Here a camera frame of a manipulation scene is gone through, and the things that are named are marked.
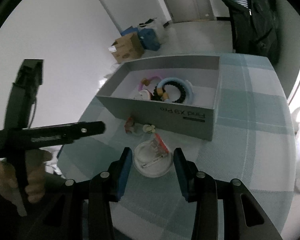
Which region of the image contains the red cartoon brooch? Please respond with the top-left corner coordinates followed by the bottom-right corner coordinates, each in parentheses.
top-left (124, 117), bottom-right (136, 134)

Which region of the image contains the white round pin badge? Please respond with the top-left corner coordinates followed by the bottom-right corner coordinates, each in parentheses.
top-left (133, 89), bottom-right (152, 100)

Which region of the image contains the cream pearl flower brooch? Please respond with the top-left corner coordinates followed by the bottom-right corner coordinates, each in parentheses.
top-left (142, 124), bottom-right (155, 134)

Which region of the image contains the black forearm sleeve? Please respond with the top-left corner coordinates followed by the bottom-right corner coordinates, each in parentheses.
top-left (0, 172), bottom-right (91, 240)

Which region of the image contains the person's left hand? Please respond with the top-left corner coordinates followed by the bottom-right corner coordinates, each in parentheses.
top-left (0, 148), bottom-right (53, 217)

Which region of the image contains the grey cardboard box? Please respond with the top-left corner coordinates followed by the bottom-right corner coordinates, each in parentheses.
top-left (96, 55), bottom-right (221, 140)

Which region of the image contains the teal checked tablecloth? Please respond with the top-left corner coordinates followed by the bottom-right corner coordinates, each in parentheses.
top-left (58, 54), bottom-right (295, 239)

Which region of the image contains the brown cardboard carton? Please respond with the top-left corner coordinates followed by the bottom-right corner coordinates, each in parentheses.
top-left (108, 32), bottom-right (145, 63)

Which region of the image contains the blue cardboard box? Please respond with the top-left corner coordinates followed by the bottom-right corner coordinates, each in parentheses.
top-left (120, 27), bottom-right (161, 51)

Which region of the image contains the white plastic bag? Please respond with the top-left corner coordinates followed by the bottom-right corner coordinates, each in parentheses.
top-left (138, 18), bottom-right (167, 44)

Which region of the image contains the black hanging jacket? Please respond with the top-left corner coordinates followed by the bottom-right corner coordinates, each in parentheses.
top-left (222, 0), bottom-right (280, 64)

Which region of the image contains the light blue ring bracelet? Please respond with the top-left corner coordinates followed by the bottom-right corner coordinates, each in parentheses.
top-left (156, 77), bottom-right (195, 105)

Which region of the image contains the black beaded bracelet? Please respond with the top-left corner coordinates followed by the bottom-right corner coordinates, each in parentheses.
top-left (157, 81), bottom-right (188, 104)

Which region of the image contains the pink ring bracelet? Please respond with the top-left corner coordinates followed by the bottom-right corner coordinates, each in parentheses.
top-left (139, 76), bottom-right (162, 92)

